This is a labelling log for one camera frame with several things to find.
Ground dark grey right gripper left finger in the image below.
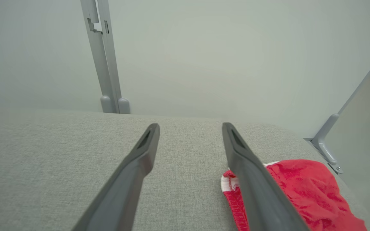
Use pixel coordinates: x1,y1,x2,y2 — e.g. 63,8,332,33
72,123,161,231

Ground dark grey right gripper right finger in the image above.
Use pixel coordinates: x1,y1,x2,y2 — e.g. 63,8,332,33
222,122,311,231

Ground red shorts with white trim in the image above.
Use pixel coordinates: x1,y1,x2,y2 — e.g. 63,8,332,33
220,159,367,231

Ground grey corner partition post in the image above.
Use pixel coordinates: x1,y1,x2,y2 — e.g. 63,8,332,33
304,42,370,175

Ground grey double partition post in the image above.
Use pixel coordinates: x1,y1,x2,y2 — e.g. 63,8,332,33
80,0,131,114

